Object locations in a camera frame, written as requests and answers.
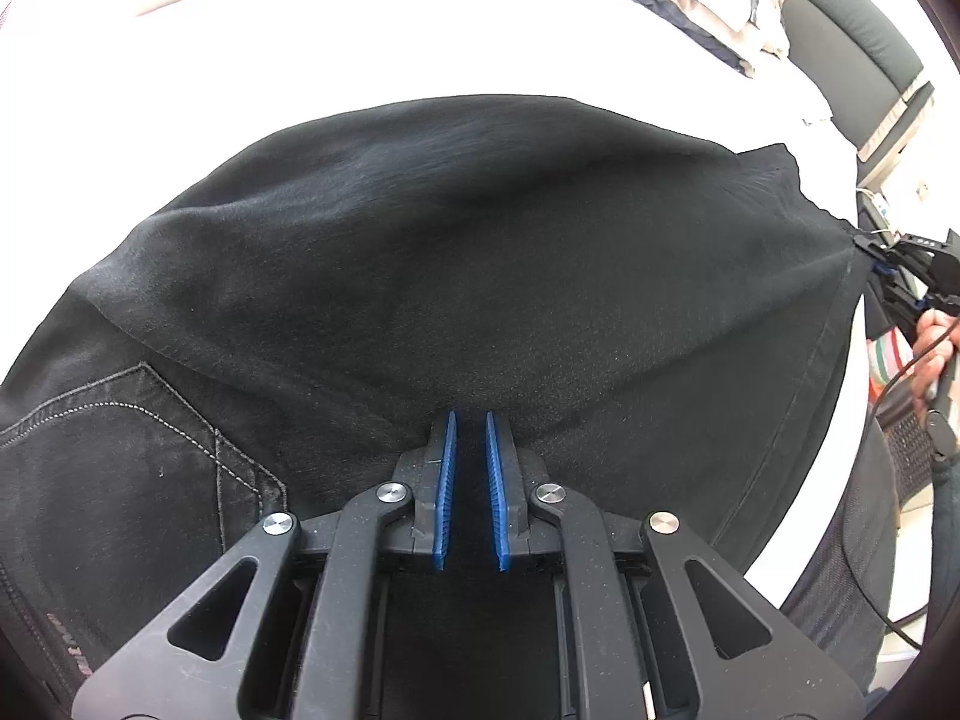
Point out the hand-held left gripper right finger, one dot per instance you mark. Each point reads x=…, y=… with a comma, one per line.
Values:
x=496, y=487

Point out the striped cloth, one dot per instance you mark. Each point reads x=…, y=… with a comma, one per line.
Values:
x=891, y=360

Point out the person's black mesh trousers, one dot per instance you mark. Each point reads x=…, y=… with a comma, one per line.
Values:
x=840, y=577

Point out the black pants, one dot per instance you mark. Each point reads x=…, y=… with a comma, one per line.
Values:
x=420, y=277

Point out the white power strip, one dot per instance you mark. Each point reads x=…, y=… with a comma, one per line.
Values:
x=877, y=206

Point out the person's right hand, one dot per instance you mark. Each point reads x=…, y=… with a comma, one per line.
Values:
x=936, y=349

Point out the white bed sheet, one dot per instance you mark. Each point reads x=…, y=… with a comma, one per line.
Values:
x=300, y=52

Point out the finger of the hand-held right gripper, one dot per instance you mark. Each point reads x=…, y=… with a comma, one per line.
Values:
x=889, y=249
x=896, y=291

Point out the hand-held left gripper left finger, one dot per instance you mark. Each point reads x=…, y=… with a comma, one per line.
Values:
x=442, y=487

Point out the grey padded headboard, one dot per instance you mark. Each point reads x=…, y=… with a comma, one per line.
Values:
x=855, y=30

